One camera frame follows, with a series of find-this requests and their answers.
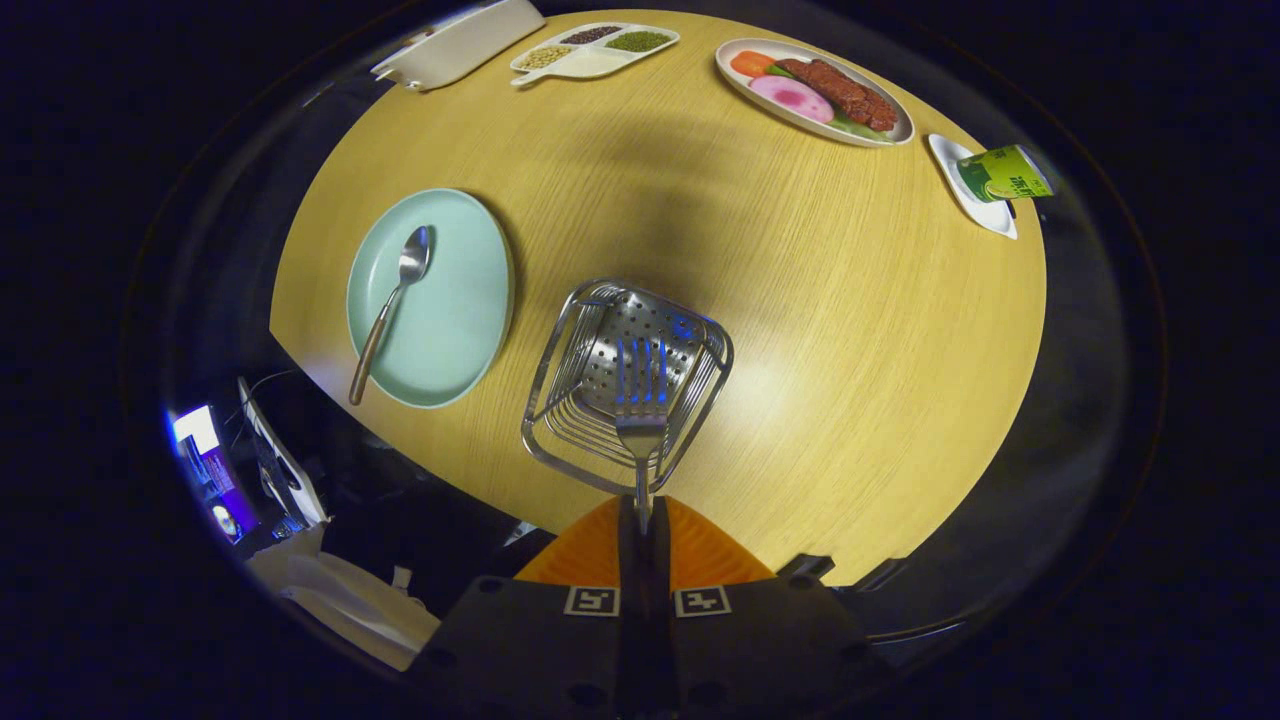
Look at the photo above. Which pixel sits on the green label drink bottle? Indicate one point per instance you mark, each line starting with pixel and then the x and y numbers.
pixel 1005 175

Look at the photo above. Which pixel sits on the silver fork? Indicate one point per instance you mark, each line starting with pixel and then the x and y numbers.
pixel 641 430

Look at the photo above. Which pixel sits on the small white saucer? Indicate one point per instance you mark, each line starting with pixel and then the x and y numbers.
pixel 985 215

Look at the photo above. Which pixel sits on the white oval food plate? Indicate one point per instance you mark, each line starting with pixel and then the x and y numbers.
pixel 740 90

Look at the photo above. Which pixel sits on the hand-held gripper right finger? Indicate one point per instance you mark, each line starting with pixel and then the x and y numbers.
pixel 660 620

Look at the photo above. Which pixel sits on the white keyboard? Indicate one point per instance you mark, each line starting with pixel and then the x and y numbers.
pixel 285 470

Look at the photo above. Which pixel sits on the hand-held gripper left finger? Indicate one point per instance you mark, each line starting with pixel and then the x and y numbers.
pixel 630 620

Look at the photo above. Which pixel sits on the light green round plate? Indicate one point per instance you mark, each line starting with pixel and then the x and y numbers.
pixel 450 310

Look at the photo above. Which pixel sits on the pile of green beans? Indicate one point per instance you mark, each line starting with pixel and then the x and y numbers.
pixel 638 41

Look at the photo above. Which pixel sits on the white divided dish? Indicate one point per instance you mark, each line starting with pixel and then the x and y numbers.
pixel 595 62

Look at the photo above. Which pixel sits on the pink radish slice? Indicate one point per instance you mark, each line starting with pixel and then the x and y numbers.
pixel 790 98

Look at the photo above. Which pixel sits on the pile of yellow soybeans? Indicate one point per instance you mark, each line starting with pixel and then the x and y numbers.
pixel 546 57

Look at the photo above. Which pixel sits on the green lettuce leaf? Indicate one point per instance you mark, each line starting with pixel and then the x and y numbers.
pixel 855 127

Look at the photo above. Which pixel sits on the white paper sheet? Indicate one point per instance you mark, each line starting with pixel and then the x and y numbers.
pixel 340 600

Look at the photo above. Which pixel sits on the white toaster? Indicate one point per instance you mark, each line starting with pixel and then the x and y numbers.
pixel 460 45

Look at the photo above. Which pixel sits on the lit computer screen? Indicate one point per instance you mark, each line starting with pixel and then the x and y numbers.
pixel 215 480

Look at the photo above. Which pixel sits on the brown meat piece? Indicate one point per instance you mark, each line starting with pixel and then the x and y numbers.
pixel 840 92

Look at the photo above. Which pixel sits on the pile of dark beans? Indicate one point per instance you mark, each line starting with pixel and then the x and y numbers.
pixel 592 35

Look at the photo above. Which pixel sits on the red tomato slice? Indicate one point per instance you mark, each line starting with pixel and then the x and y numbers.
pixel 752 63

